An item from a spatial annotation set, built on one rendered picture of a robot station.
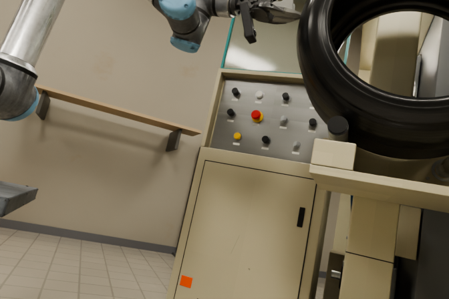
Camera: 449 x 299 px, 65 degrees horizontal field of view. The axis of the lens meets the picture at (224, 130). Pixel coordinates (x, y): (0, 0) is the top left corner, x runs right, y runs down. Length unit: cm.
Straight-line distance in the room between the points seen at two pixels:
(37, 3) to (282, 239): 116
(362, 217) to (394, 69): 48
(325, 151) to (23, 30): 96
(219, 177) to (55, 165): 281
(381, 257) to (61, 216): 343
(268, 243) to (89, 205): 291
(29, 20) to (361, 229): 119
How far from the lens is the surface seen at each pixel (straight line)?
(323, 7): 93
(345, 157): 80
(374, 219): 116
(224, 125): 159
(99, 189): 409
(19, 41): 128
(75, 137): 410
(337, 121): 82
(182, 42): 108
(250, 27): 105
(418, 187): 80
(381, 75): 126
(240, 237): 145
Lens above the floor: 68
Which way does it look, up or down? 11 degrees up
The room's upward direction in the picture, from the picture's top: 12 degrees clockwise
